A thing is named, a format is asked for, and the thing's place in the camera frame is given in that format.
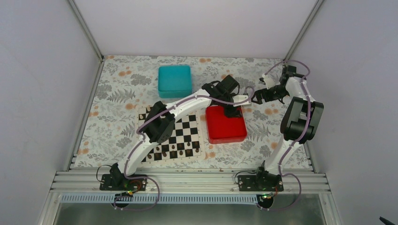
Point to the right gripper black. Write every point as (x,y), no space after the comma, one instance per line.
(267,97)

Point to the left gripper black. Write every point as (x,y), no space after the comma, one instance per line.
(233,113)

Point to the red plastic tray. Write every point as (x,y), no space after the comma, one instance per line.
(222,129)

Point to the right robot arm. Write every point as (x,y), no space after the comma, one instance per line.
(301,120)

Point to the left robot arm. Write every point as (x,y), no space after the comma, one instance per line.
(160,123)

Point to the black white chessboard mat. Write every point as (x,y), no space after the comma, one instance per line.
(187,129)

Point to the teal plastic box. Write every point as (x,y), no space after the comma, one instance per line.
(174,81)

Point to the floral patterned tablecloth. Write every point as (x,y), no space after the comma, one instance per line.
(128,82)

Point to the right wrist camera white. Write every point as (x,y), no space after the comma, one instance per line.
(267,80)

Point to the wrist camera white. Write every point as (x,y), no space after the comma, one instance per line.
(241,100)
(267,80)

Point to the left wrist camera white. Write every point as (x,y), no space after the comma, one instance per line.
(241,100)

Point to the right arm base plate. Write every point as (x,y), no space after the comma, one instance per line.
(263,183)

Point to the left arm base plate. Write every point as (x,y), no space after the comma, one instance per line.
(109,184)

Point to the aluminium rail frame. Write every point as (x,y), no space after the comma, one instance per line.
(186,182)

